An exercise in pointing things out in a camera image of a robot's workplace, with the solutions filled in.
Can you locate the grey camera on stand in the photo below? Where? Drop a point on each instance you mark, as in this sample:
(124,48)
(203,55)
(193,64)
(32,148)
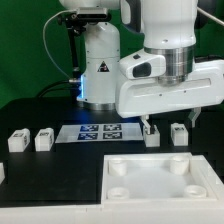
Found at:
(92,13)

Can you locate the black camera stand pole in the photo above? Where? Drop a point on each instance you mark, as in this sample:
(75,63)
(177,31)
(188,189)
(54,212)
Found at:
(74,46)

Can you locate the white square tabletop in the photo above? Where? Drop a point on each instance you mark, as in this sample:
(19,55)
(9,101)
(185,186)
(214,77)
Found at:
(145,177)

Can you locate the white block left edge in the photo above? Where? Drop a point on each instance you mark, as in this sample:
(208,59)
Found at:
(2,173)

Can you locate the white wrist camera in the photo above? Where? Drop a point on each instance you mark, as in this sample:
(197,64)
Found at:
(142,65)

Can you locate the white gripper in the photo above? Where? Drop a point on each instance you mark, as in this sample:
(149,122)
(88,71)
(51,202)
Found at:
(144,97)

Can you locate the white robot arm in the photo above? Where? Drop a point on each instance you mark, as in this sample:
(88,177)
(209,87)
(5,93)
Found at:
(161,27)

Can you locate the white front and right fence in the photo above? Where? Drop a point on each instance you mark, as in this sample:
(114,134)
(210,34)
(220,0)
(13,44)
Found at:
(175,211)

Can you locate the sheet with four tags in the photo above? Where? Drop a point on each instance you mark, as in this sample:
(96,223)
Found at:
(99,132)

